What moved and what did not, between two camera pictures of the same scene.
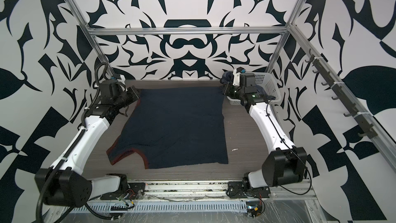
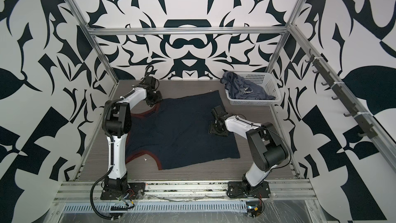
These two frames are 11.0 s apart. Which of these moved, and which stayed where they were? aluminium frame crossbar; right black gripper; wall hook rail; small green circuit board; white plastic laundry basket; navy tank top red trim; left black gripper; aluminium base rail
Moved: navy tank top red trim; left black gripper; right black gripper
Stayed: white plastic laundry basket; aluminium base rail; wall hook rail; aluminium frame crossbar; small green circuit board
